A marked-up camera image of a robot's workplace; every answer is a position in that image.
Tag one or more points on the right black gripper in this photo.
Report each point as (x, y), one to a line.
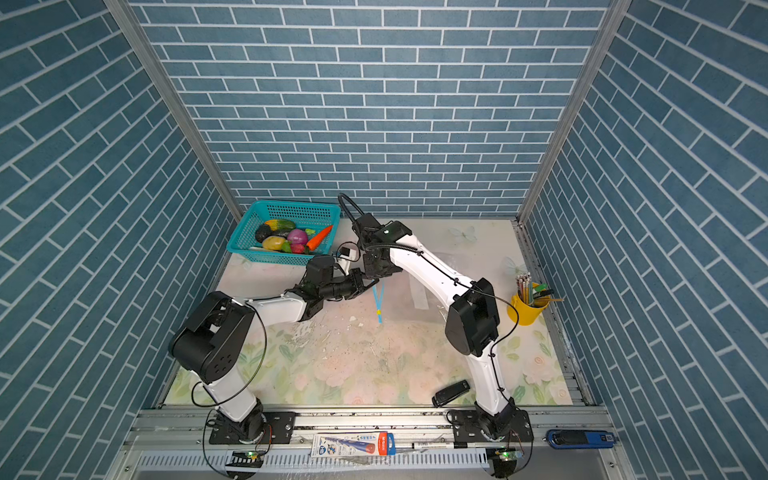
(367, 257)

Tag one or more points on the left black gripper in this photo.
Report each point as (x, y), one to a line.
(356, 285)

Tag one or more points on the purple toy onion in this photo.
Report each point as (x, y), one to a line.
(298, 236)

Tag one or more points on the teal plastic basket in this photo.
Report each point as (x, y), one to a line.
(311, 217)

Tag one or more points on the clear zip top bag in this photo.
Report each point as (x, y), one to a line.
(402, 298)

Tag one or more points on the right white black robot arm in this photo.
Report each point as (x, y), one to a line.
(472, 312)

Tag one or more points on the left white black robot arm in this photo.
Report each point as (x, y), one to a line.
(211, 339)

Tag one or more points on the orange toy carrot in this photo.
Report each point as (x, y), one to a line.
(318, 238)

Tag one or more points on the yellow toy lemon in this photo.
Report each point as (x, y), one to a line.
(274, 243)

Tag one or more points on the green yellow toy corn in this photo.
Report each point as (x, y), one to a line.
(280, 224)

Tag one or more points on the dark toy avocado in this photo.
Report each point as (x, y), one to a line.
(263, 232)

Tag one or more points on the black remote control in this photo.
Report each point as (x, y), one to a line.
(450, 393)

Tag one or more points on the yellow pencil cup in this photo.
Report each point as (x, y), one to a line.
(530, 300)

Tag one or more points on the red white blue package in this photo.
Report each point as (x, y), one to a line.
(347, 445)

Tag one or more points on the blue black handheld tool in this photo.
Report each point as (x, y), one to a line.
(563, 439)

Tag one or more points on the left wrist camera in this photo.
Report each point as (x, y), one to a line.
(346, 254)

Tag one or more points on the aluminium mounting rail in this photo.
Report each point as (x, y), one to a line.
(182, 443)

